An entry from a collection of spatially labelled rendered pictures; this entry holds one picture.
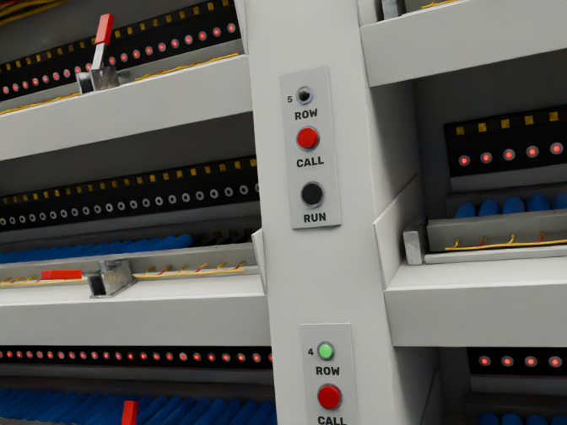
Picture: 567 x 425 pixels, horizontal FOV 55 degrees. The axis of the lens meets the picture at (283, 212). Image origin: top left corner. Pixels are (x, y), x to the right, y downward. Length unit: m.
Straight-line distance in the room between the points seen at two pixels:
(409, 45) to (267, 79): 0.11
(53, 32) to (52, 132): 0.35
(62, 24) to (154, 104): 0.42
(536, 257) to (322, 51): 0.22
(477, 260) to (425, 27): 0.18
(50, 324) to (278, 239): 0.27
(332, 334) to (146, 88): 0.27
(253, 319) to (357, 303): 0.09
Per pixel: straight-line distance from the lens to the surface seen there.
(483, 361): 0.58
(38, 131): 0.61
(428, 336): 0.42
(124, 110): 0.54
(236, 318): 0.46
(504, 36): 0.42
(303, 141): 0.42
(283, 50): 0.45
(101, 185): 0.76
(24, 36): 0.97
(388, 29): 0.43
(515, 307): 0.40
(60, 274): 0.51
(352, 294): 0.41
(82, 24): 0.89
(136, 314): 0.52
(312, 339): 0.43
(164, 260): 0.55
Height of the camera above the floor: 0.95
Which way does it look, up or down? 3 degrees up
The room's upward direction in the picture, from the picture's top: 5 degrees counter-clockwise
